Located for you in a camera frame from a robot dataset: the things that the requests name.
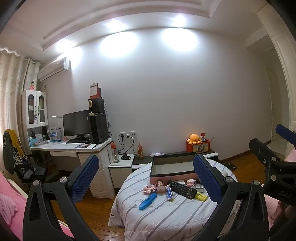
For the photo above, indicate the person's right hand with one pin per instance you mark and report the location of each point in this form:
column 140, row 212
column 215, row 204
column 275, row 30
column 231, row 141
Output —
column 283, row 209

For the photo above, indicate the brown snack bag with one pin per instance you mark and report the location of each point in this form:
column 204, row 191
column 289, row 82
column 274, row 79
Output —
column 140, row 151

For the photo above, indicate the black speaker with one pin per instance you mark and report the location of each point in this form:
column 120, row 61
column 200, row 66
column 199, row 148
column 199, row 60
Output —
column 97, row 106

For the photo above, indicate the blue yellow card pack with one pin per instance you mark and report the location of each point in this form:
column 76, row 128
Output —
column 169, row 193

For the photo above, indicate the small pink doll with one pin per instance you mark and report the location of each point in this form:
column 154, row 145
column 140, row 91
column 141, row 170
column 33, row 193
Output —
column 32, row 85

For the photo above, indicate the pink blanket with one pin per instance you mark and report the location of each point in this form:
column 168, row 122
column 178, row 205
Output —
column 13, row 197

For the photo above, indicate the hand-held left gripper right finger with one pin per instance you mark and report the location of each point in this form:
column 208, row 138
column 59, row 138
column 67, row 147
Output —
column 206, row 178

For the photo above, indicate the white desk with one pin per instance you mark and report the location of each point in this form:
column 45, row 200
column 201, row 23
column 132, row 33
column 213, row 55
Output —
column 97, row 166

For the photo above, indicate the black topped low cabinet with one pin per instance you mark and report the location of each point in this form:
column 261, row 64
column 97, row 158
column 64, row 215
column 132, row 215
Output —
column 143, row 161

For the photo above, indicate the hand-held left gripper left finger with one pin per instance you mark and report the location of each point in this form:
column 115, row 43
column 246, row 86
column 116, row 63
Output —
column 85, row 178

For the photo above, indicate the pink storage box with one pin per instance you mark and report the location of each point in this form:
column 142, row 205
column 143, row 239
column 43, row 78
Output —
column 172, row 177

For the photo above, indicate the blue white container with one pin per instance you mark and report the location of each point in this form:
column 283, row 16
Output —
column 54, row 136

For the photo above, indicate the pink printed bedsheet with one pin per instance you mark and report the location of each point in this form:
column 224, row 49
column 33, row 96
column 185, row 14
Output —
column 291, row 155

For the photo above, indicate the red desk calendar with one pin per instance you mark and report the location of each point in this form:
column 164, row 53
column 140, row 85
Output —
column 96, row 91

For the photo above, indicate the small toy figures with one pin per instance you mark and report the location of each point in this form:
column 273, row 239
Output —
column 203, row 138

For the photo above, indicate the black keyboard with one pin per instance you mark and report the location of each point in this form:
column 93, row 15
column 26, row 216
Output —
column 77, row 141

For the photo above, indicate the orange octopus plush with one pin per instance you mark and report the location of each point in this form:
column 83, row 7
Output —
column 193, row 139

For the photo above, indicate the white wall power outlet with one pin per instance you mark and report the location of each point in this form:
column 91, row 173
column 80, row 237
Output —
column 128, row 134

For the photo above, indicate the white purple tissue pack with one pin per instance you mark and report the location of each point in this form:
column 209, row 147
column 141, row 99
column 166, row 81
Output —
column 157, row 154

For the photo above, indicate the small black webcam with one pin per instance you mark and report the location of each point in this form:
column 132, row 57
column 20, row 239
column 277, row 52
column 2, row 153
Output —
column 126, row 157

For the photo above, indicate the white nightstand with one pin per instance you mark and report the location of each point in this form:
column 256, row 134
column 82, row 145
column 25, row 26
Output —
column 120, row 171

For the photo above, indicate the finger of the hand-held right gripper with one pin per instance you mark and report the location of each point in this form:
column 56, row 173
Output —
column 261, row 148
column 283, row 131

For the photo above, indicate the black office chair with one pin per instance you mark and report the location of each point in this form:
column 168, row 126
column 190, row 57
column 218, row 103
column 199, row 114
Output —
column 34, row 172

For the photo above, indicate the yellow leopard print cloth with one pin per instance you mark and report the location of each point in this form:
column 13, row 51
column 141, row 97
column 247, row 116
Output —
column 13, row 150

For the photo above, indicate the striped white quilt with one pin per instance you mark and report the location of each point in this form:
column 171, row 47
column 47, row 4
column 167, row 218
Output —
column 166, row 220

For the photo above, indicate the black floor bracket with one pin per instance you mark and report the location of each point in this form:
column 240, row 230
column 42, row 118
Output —
column 231, row 166

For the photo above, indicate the dark notebook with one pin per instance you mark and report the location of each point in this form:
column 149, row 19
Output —
column 84, row 146

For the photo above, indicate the beige curtain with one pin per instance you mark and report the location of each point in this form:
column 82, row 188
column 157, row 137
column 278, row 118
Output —
column 11, row 92

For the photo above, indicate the white pink block cat figure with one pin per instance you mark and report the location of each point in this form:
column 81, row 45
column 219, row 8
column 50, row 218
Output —
column 190, row 182

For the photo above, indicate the white glass door cabinet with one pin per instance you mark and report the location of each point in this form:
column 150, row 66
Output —
column 34, row 109

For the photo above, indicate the black computer tower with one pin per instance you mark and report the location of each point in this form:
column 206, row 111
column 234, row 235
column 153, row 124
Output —
column 99, row 128

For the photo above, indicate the white ball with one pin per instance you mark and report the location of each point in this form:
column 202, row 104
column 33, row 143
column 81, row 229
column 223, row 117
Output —
column 224, row 174

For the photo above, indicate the white air conditioner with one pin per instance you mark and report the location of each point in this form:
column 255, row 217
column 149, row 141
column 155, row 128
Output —
column 54, row 69

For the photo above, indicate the yellow highlighter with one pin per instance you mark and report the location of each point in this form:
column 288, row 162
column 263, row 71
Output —
column 200, row 196

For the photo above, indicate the small cream desk fan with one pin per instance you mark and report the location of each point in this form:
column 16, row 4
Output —
column 91, row 104

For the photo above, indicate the white door frame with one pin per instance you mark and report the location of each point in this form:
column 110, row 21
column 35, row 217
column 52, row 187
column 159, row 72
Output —
column 281, row 58

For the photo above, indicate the red capped water bottle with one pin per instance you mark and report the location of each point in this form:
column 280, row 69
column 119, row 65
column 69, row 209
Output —
column 115, row 154

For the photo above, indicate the black computer monitor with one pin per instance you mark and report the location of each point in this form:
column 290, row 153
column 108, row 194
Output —
column 76, row 124

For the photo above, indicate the red printed box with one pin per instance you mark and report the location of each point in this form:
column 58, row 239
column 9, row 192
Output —
column 197, row 147

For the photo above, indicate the black remote control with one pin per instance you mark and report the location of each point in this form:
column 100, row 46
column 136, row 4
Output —
column 182, row 190

